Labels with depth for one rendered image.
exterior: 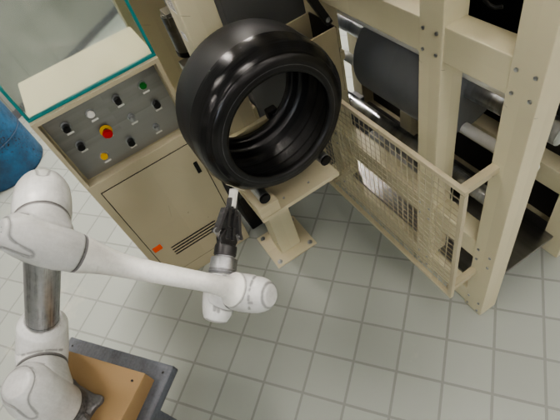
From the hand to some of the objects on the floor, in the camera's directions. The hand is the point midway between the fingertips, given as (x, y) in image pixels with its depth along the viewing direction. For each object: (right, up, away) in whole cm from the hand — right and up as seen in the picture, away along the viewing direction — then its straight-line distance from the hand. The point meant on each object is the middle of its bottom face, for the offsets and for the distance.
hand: (232, 198), depth 148 cm
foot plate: (+20, -23, +110) cm, 114 cm away
